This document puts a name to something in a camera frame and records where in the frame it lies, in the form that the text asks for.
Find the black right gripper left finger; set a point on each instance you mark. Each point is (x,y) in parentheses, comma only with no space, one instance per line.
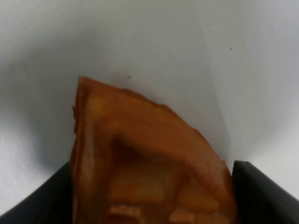
(49,204)

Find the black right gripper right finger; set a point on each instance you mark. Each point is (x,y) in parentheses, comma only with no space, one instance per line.
(259,199)

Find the orange waffle slice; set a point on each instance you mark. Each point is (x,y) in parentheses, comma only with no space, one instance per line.
(137,162)

